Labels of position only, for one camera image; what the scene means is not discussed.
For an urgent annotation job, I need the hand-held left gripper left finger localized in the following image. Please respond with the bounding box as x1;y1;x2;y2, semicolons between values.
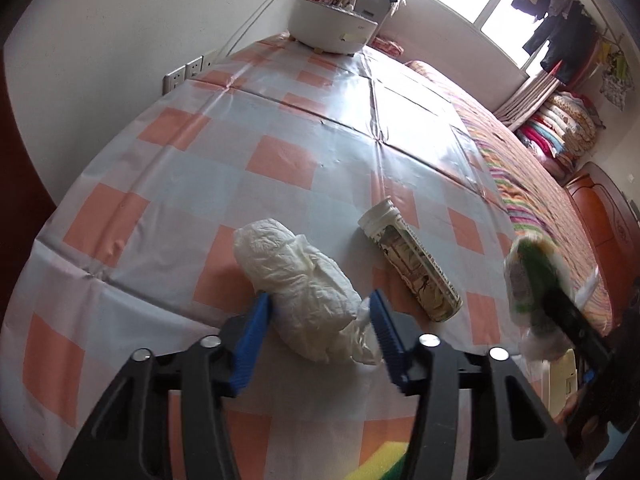
57;292;273;480

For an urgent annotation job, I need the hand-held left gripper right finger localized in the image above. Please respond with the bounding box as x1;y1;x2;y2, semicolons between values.
369;289;586;480

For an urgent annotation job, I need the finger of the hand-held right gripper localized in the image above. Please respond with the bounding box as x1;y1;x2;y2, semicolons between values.
540;287;616;376

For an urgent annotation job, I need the green and white wrapper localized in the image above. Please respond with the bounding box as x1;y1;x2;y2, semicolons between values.
502;232;576;361

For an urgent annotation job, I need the white plastic bag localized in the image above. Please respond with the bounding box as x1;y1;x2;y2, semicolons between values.
233;217;383;366

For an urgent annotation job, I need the cream plastic chair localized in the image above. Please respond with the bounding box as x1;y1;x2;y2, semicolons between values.
542;347;583;416

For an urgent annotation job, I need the printed label plastic bottle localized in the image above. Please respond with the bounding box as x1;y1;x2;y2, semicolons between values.
359;197;463;323

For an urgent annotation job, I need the wooden bed headboard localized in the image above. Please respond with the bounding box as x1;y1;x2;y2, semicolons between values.
565;160;640;311

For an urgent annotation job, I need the rainbow sponge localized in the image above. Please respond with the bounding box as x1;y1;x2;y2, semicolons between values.
345;440;416;480

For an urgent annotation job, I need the striped bed blanket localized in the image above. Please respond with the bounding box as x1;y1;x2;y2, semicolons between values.
405;60;621;336

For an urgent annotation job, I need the orange checkered tablecloth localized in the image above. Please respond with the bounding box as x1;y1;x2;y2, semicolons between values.
0;32;521;480

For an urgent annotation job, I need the stack of folded blankets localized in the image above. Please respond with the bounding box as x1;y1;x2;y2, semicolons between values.
515;91;606;181

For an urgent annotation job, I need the beige curtain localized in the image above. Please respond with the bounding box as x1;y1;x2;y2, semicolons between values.
492;67;563;128

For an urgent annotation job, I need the patterned hanging bag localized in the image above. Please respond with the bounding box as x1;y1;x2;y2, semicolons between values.
600;40;633;111

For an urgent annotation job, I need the row of hanging dark clothes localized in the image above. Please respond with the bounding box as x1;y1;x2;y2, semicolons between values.
472;0;601;86

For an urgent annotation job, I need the red patterned cloth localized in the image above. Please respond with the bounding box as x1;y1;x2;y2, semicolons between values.
370;35;405;57

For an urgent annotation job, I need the dark red wooden door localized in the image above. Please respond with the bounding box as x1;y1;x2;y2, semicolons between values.
0;45;56;211

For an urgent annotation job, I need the white round container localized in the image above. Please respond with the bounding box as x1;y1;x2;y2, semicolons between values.
290;0;381;56

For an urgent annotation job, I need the grey cabinet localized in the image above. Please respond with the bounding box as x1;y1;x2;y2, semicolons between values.
357;0;393;23

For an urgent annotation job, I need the white power cable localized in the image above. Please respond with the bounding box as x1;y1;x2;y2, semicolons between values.
215;0;303;61

